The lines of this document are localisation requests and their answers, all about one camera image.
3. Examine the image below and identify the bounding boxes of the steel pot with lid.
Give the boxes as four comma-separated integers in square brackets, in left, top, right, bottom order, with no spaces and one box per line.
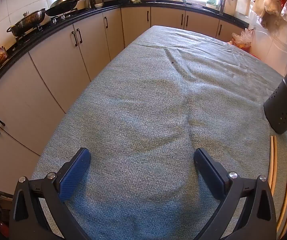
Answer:
[7,8,46,37]

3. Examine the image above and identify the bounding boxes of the gas stove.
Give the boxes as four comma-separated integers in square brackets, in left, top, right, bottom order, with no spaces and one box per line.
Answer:
[15,8,80,44]

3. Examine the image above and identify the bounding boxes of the spice jar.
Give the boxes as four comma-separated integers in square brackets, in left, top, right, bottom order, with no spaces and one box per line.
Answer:
[0,46,8,64]

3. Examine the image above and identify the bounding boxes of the white hanging cutting board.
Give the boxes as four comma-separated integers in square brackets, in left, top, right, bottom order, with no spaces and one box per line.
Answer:
[235,0,253,18]

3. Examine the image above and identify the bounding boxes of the black perforated utensil holder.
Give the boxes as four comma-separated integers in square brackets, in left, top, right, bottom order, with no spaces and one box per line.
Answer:
[264,72,287,134]

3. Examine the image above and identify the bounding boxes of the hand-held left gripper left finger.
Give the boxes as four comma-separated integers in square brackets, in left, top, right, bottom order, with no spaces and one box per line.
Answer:
[9,147,92,240]

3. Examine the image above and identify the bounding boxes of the grey-green tablecloth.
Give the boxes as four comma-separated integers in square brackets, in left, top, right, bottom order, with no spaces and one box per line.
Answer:
[31,25,287,240]

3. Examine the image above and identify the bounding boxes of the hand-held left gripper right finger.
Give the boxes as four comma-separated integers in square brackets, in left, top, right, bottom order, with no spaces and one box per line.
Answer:
[194,148,277,240]

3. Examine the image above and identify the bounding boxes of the bunch of wooden chopsticks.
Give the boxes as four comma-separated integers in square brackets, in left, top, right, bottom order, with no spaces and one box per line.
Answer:
[268,135,287,239]

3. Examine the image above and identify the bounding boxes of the black kitchen counter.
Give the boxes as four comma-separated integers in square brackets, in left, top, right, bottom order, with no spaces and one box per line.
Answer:
[0,1,249,100]

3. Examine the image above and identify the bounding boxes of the beige base cabinet row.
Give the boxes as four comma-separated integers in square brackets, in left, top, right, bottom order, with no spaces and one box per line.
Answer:
[0,6,246,198]

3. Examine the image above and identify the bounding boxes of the clear plastic bag orange contents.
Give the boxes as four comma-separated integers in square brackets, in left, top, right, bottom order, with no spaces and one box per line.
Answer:
[231,28,254,50]

